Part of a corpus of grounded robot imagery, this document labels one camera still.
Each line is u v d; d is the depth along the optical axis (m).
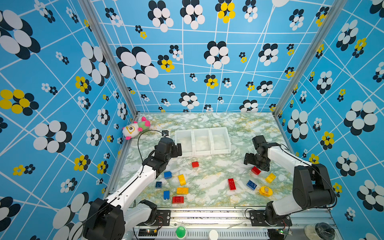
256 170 0.87
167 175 0.87
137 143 1.02
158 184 0.83
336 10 0.68
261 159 0.75
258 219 0.73
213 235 0.63
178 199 0.77
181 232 0.62
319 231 0.62
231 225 0.72
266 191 0.79
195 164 0.92
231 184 0.83
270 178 0.85
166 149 0.62
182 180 0.86
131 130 1.01
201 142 1.02
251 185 0.83
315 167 0.46
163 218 0.73
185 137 1.05
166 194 0.81
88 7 0.69
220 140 1.02
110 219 0.40
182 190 0.84
